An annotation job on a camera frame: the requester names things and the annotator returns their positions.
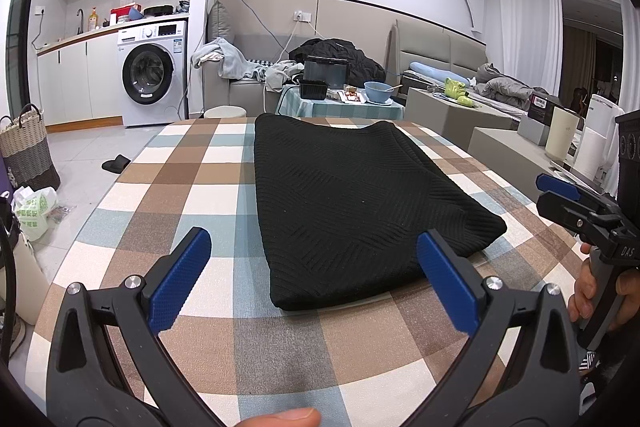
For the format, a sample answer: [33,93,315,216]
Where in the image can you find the blue bowl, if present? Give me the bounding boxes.
[363,81,395,104]

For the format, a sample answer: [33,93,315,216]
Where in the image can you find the cream canister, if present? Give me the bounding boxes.
[544,107,583,162]

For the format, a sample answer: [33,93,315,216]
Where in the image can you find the black plastic tray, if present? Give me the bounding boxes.
[299,79,329,100]

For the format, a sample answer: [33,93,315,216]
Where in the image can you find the white curtain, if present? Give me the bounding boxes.
[495,0,563,95]

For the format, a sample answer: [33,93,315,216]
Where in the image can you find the grey bench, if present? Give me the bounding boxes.
[404,87,521,142]
[467,127,601,202]

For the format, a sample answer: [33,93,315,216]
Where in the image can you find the black jacket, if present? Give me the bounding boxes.
[289,38,387,88]

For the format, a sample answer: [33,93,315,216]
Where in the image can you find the pile of light clothes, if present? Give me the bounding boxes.
[191,38,306,92]

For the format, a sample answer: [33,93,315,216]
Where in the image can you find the checkered tablecloth table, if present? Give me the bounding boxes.
[25,117,591,427]

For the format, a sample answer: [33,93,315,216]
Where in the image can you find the small table with green cloth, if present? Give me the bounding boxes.
[276,84,406,120]

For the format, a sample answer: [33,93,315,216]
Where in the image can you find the grey pillow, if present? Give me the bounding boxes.
[206,1,236,45]

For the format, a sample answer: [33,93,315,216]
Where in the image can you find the black and red box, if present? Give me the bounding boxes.
[527,91,561,122]

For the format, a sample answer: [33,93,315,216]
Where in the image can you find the food packaging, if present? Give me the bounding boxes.
[327,88,366,104]

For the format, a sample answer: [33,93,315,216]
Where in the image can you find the green toy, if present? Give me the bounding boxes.
[445,77,475,108]

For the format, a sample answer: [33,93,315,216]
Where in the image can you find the person's right hand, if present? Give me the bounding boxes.
[567,242,640,333]

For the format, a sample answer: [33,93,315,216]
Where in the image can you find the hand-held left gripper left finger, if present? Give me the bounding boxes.
[46,227,236,427]

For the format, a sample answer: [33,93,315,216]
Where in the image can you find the beige waste bin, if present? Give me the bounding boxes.
[0,232,51,325]

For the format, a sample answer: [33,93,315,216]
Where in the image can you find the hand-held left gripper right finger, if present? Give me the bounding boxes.
[416,229,583,427]

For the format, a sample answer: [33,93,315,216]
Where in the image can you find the grey sofa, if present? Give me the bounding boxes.
[202,0,401,120]

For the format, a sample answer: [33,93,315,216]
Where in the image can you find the black box appliance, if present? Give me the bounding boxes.
[303,55,347,90]

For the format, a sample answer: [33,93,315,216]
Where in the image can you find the grey box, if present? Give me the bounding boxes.
[517,117,551,146]

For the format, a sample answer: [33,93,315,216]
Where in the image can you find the white washing machine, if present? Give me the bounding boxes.
[117,21,190,128]

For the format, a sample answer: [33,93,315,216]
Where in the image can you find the white air purifier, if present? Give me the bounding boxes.
[572,93,626,185]

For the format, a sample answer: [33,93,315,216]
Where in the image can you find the round white stool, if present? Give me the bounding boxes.
[203,105,247,120]

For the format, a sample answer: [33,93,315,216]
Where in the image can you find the woven basket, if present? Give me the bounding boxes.
[0,103,62,190]

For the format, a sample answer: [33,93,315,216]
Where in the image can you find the black slipper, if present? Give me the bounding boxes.
[101,153,132,172]

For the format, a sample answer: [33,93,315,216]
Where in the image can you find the black framed glass door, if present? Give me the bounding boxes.
[5,0,48,112]

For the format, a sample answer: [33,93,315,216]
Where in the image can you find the person's left hand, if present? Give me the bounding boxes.
[239,408,322,427]

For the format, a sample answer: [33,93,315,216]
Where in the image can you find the white lower cabinets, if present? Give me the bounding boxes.
[37,38,123,128]

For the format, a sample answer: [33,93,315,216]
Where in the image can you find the grey blanket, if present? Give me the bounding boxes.
[472,63,561,110]

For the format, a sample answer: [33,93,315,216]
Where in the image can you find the grey upholstered bed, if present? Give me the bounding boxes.
[387,19,561,128]

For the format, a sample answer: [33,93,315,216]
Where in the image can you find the black knit sweater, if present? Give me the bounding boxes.
[254,113,508,313]

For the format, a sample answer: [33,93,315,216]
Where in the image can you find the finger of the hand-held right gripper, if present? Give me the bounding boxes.
[536,190,619,241]
[536,173,609,208]

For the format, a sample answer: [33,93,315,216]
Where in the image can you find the blue pillow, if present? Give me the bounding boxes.
[409,62,471,85]

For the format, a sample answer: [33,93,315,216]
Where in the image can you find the white plastic bag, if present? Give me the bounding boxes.
[12,187,60,243]

